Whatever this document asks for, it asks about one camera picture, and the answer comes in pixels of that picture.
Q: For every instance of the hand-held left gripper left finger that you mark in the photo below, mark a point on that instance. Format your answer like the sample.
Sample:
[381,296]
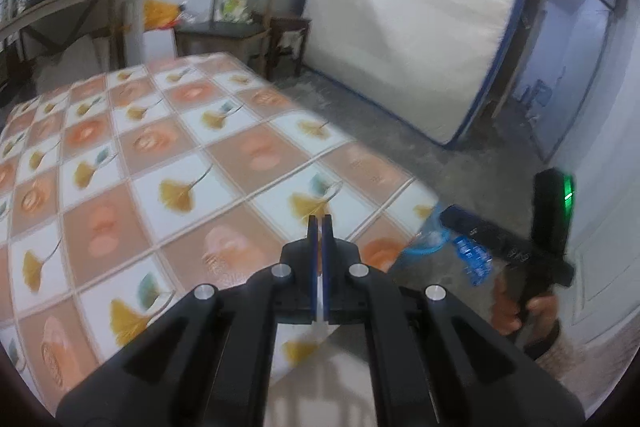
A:
[313,257]

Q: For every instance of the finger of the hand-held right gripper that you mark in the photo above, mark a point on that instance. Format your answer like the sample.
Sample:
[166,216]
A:
[465,224]

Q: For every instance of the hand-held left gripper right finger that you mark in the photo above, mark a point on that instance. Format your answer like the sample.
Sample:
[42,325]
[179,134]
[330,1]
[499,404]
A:
[327,257]

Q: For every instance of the blue plastic mesh basket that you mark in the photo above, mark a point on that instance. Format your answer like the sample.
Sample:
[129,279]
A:
[417,252]

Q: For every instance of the person's right forearm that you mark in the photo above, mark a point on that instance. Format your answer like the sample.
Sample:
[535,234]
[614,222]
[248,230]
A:
[565,362]

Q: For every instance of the person's right hand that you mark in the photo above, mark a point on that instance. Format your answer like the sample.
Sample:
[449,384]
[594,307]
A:
[502,312]

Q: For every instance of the blue candy wrapper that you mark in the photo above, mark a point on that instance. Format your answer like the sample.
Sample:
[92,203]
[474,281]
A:
[472,259]

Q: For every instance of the black wristband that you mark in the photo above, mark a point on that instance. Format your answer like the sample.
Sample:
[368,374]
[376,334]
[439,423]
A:
[545,342]

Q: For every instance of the grey glazed door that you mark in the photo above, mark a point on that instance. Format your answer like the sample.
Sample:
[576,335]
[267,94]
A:
[570,57]

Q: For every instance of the floral checked tablecloth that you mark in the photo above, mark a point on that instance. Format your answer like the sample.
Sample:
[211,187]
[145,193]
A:
[150,187]

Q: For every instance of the white mattress with blue edge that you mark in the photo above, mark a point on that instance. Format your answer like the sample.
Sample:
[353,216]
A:
[415,7]

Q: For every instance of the dark wooden stool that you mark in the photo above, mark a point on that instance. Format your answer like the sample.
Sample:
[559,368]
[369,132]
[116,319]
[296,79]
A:
[290,24]

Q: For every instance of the wooden armchair with dark seat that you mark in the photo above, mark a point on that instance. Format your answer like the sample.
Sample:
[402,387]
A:
[220,29]

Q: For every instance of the green white packets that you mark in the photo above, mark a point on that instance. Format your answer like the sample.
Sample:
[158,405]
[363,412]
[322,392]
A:
[235,9]

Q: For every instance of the orange plastic bag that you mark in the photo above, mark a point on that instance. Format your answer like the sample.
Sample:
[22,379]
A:
[160,14]

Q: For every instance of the steel cup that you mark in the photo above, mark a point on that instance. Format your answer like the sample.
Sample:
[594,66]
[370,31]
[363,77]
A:
[12,2]

